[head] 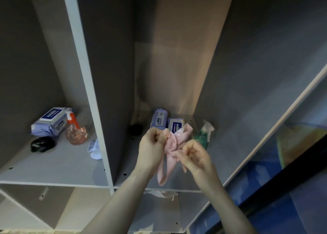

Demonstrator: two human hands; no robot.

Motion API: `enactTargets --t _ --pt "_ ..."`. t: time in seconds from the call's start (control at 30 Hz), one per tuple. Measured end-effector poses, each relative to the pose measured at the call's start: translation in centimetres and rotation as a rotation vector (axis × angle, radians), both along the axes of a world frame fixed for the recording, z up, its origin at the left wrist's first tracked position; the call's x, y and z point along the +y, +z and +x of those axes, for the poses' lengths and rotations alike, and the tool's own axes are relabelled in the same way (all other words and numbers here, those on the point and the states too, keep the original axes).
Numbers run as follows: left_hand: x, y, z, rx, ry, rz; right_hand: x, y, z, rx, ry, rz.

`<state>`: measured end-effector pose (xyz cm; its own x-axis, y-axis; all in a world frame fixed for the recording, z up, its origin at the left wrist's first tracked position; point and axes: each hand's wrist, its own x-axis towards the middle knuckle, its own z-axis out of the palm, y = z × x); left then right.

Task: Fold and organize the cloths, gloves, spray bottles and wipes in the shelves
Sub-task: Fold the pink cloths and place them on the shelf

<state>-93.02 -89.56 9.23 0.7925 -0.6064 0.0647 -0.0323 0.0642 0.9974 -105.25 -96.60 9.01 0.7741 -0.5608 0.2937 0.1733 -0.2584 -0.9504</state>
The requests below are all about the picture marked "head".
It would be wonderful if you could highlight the person's left hand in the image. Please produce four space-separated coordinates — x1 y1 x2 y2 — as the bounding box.
135 126 170 175

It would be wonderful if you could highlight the person's right hand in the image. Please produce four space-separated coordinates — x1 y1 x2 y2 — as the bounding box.
171 139 218 190

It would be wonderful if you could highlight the pink spray bottle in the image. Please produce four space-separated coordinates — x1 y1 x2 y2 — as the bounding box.
65 108 88 146

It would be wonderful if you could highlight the grey cubby shelf unit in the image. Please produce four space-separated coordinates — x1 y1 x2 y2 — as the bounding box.
0 0 327 234

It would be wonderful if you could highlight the person's left forearm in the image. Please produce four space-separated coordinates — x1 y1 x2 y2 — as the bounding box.
81 165 154 234

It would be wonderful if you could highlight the light blue cloth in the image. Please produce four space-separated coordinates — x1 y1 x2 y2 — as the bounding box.
87 138 103 161

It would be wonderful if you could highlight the crumpled clear plastic bag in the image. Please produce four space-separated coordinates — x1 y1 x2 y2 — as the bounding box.
144 189 180 200

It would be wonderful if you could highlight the black metal bar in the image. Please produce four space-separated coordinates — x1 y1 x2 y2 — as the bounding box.
209 153 327 234

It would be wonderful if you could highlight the green spray bottle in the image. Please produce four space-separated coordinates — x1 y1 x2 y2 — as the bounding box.
192 119 214 150

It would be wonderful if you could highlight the pink resistance band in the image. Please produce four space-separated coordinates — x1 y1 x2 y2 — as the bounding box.
156 122 194 187

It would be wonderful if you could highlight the person's right forearm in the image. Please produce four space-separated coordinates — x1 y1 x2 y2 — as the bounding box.
200 176 257 234

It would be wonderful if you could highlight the small white tag sticker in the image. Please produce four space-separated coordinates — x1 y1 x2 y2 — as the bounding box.
38 186 49 201

